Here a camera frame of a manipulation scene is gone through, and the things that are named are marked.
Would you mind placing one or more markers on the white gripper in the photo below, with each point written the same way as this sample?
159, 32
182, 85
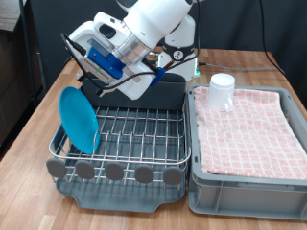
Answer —
134, 87

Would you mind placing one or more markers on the blue plastic plate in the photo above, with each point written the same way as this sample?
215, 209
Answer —
78, 121

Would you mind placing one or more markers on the brown wooden spoon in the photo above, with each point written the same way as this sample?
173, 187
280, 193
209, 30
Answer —
169, 64

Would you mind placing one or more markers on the white plastic mug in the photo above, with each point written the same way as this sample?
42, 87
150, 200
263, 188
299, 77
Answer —
220, 92

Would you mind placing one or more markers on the grey dish drying rack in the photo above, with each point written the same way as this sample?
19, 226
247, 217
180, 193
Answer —
121, 199

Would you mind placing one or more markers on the black metal pole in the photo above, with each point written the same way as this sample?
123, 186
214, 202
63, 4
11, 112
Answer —
28, 51

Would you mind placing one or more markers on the dark grey cutlery holder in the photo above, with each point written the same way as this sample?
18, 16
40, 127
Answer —
166, 96

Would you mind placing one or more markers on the dark cabinet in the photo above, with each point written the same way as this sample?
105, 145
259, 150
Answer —
12, 80

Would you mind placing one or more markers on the black backdrop curtain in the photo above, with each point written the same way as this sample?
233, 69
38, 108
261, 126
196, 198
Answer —
240, 19

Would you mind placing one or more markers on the pink checkered towel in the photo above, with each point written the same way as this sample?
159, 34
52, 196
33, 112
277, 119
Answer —
249, 140

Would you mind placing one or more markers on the grey plastic crate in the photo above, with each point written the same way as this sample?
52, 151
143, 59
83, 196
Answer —
243, 199

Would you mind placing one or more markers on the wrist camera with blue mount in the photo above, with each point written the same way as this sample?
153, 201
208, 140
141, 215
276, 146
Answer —
105, 64

